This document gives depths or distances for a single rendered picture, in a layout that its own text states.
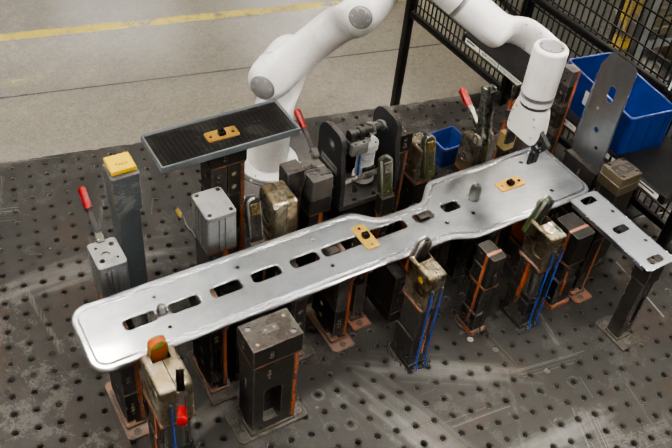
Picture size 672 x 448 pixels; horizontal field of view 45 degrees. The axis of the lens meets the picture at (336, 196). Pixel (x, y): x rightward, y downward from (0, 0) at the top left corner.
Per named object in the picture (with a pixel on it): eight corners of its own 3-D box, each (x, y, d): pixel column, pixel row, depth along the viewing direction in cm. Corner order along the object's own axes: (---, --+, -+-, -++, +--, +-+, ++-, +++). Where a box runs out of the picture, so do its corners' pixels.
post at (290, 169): (281, 282, 228) (287, 174, 201) (273, 270, 231) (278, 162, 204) (297, 276, 230) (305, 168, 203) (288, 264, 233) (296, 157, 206)
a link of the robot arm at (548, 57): (525, 76, 206) (518, 95, 199) (538, 31, 197) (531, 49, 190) (558, 85, 204) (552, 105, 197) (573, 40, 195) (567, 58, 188)
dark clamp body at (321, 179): (302, 293, 226) (311, 190, 201) (280, 261, 234) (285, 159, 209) (335, 280, 231) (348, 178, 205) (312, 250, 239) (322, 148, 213)
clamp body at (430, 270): (405, 378, 208) (427, 288, 185) (380, 343, 215) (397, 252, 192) (435, 364, 212) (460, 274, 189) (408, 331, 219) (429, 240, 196)
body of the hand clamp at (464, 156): (452, 234, 248) (475, 144, 225) (439, 220, 252) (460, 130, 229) (468, 228, 251) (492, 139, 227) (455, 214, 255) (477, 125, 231)
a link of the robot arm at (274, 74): (287, 83, 237) (262, 114, 226) (259, 52, 234) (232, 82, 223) (411, -4, 204) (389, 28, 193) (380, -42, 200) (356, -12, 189)
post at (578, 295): (576, 305, 231) (607, 233, 212) (550, 279, 238) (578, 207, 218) (592, 297, 234) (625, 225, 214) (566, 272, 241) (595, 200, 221)
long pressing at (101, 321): (99, 388, 165) (98, 383, 164) (65, 310, 179) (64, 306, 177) (594, 192, 224) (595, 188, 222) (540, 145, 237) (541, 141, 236)
